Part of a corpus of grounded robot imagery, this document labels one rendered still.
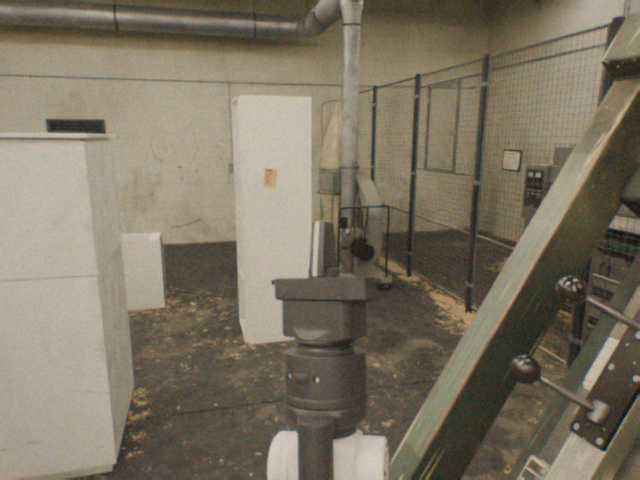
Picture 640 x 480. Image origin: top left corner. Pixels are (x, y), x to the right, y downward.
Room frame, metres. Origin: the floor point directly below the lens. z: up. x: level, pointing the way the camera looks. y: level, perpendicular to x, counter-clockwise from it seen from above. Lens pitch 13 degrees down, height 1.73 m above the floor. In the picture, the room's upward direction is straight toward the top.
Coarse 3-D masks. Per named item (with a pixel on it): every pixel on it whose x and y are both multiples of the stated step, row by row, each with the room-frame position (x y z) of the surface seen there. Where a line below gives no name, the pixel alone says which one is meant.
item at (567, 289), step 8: (560, 280) 0.62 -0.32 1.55; (568, 280) 0.61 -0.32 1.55; (576, 280) 0.61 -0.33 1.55; (560, 288) 0.61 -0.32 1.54; (568, 288) 0.60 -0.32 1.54; (576, 288) 0.60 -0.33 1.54; (584, 288) 0.60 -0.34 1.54; (560, 296) 0.61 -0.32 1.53; (568, 296) 0.60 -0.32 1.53; (576, 296) 0.60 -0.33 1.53; (584, 296) 0.60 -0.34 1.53; (592, 304) 0.61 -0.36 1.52; (600, 304) 0.61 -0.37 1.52; (608, 312) 0.60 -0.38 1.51; (616, 312) 0.60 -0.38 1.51; (624, 320) 0.60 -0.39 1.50; (632, 320) 0.60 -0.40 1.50
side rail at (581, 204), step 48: (624, 96) 0.89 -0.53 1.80; (624, 144) 0.87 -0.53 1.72; (576, 192) 0.83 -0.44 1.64; (528, 240) 0.85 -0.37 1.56; (576, 240) 0.84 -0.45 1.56; (528, 288) 0.80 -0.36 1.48; (480, 336) 0.80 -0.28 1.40; (528, 336) 0.81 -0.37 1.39; (480, 384) 0.77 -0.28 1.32; (432, 432) 0.75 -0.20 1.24; (480, 432) 0.78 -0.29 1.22
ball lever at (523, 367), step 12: (516, 360) 0.59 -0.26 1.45; (528, 360) 0.59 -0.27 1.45; (516, 372) 0.58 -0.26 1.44; (528, 372) 0.58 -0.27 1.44; (540, 372) 0.58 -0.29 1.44; (552, 384) 0.58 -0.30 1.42; (564, 396) 0.58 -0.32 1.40; (576, 396) 0.58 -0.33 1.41; (588, 408) 0.57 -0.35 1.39; (600, 408) 0.57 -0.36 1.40; (600, 420) 0.56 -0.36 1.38
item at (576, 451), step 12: (636, 408) 0.56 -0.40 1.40; (624, 420) 0.55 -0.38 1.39; (636, 420) 0.56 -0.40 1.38; (624, 432) 0.56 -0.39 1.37; (636, 432) 0.56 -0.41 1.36; (564, 444) 0.59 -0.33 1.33; (576, 444) 0.58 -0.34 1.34; (588, 444) 0.57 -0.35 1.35; (612, 444) 0.55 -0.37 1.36; (624, 444) 0.56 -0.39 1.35; (564, 456) 0.58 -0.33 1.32; (576, 456) 0.57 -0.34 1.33; (588, 456) 0.56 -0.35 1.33; (600, 456) 0.55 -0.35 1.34; (612, 456) 0.55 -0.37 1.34; (624, 456) 0.56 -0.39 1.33; (552, 468) 0.58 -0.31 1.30; (564, 468) 0.57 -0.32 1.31; (576, 468) 0.56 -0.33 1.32; (588, 468) 0.55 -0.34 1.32; (600, 468) 0.54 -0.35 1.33; (612, 468) 0.55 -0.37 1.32
